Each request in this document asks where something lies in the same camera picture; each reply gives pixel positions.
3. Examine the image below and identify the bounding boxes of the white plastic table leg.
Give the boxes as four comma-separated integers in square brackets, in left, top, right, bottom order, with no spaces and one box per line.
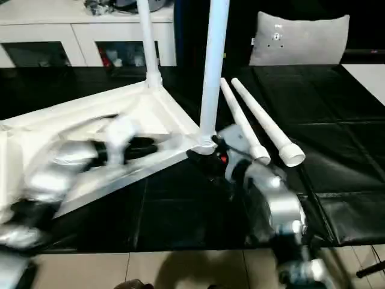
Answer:
[136,0,164,89]
[220,77,271,166]
[230,77,307,169]
[197,0,232,149]

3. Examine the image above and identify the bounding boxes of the white plastic table top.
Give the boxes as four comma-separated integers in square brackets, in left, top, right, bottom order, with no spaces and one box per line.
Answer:
[0,81,218,224]

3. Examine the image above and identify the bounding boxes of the black table mat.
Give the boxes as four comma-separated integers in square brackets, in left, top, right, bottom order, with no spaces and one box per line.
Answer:
[0,64,385,252]

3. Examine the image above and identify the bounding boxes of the black sofa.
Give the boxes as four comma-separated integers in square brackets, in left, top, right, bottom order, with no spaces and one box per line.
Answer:
[174,0,385,67]

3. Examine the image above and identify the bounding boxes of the grey cushion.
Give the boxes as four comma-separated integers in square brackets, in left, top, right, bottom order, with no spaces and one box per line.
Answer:
[248,11,351,66]

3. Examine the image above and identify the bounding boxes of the dark robot left foot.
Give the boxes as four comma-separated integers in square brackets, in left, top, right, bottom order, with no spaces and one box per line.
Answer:
[115,279,155,289]

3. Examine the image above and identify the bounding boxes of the grey bag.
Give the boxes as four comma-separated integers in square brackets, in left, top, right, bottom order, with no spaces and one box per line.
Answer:
[115,0,170,13]

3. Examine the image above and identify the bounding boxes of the white cabinet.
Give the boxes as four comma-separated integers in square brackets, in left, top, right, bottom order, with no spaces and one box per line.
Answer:
[0,0,177,69]

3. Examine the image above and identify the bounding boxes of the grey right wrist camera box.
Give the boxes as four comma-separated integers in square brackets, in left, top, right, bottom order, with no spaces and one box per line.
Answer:
[218,125,251,155]

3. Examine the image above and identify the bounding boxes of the black metal table frame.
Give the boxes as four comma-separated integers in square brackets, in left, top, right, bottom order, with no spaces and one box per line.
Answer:
[356,261,385,278]

